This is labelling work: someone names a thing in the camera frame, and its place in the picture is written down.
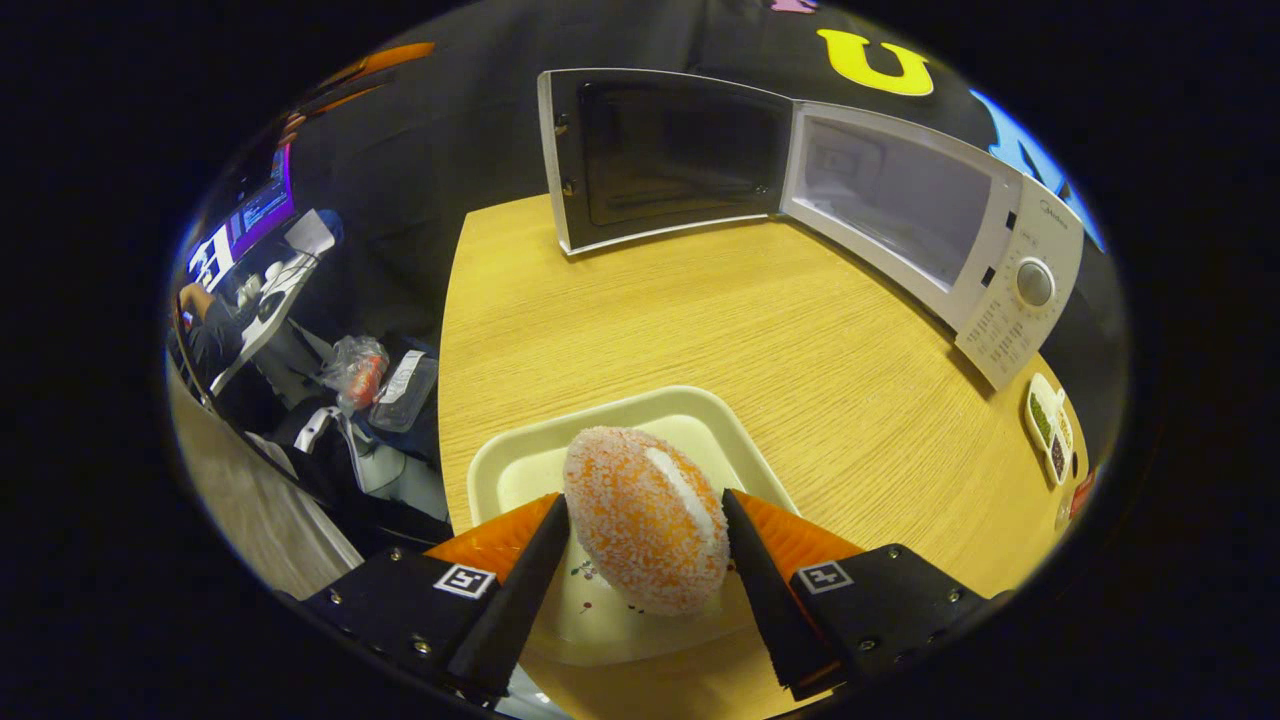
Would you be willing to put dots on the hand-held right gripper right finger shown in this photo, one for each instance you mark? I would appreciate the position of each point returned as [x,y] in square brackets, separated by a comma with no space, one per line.
[770,600]

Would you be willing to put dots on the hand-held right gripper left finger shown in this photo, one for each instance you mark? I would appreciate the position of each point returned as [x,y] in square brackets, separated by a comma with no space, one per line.
[515,610]

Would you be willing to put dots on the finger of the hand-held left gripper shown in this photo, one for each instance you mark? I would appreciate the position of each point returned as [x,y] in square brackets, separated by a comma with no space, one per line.
[345,100]
[395,58]

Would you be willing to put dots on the orange crumbed bread roll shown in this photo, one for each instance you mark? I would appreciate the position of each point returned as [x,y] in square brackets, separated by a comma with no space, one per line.
[640,520]

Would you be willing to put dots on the white microwave oven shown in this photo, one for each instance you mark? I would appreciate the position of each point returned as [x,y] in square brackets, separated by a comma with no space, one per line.
[1000,310]

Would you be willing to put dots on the computer monitor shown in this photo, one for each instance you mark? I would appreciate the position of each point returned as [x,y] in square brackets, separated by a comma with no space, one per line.
[265,205]
[208,260]

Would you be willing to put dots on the cream plastic tray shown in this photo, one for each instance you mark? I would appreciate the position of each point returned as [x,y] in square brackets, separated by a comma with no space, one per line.
[530,470]

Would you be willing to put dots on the white office desk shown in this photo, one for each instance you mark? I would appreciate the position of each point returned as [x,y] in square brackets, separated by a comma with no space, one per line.
[285,290]

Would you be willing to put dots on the clear plastic container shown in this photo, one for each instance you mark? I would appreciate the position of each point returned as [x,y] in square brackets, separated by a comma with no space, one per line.
[405,390]

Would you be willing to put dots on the crumpled plastic bag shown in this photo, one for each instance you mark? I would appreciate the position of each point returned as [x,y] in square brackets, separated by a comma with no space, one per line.
[355,375]

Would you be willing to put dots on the divided white dish of beans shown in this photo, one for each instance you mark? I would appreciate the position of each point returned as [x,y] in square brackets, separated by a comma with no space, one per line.
[1045,425]

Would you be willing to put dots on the clear bottle with red label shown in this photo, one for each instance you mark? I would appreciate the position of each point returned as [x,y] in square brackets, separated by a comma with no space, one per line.
[1080,497]

